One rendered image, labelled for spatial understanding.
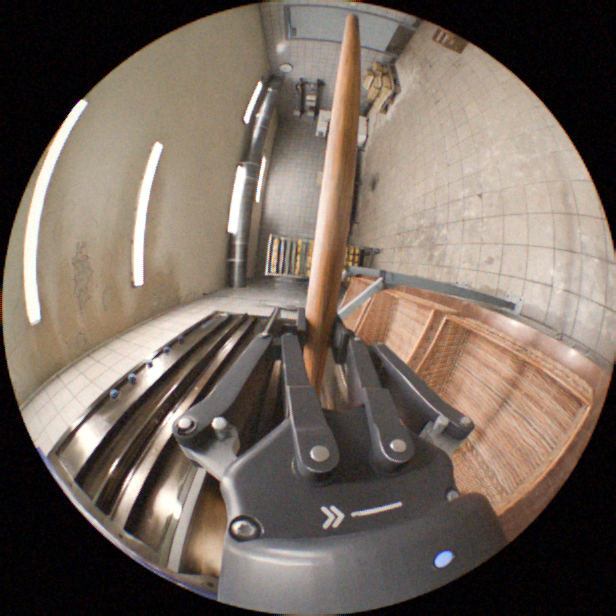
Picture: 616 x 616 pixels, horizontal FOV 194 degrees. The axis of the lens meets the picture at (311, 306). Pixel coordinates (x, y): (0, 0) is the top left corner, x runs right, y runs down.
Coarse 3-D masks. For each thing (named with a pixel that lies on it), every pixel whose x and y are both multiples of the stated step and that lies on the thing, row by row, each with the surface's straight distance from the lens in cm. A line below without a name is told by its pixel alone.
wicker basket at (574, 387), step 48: (480, 336) 74; (432, 384) 79; (480, 384) 75; (528, 384) 67; (576, 384) 54; (480, 432) 78; (528, 432) 69; (576, 432) 50; (480, 480) 77; (528, 480) 65
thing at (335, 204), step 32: (352, 32) 49; (352, 64) 32; (352, 96) 25; (352, 128) 21; (352, 160) 19; (352, 192) 18; (320, 224) 16; (320, 256) 16; (320, 288) 16; (320, 320) 17; (320, 352) 18; (320, 384) 21
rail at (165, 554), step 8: (272, 312) 151; (264, 328) 117; (192, 472) 52; (192, 480) 51; (184, 488) 51; (184, 496) 50; (176, 504) 51; (184, 504) 50; (176, 512) 50; (176, 520) 50; (168, 528) 50; (176, 528) 50; (168, 536) 50; (168, 544) 50; (168, 552) 50; (160, 560) 52; (168, 560) 51
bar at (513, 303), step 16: (352, 272) 106; (368, 272) 109; (384, 272) 60; (368, 288) 60; (384, 288) 63; (432, 288) 72; (448, 288) 77; (464, 288) 84; (352, 304) 59; (496, 304) 109; (512, 304) 128; (320, 400) 32
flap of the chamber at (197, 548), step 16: (272, 320) 131; (256, 400) 86; (240, 432) 69; (240, 448) 69; (208, 480) 52; (192, 496) 49; (208, 496) 53; (192, 512) 48; (208, 512) 54; (224, 512) 62; (192, 528) 49; (208, 528) 55; (224, 528) 64; (176, 544) 49; (192, 544) 51; (208, 544) 57; (176, 560) 49; (192, 560) 53; (208, 560) 59
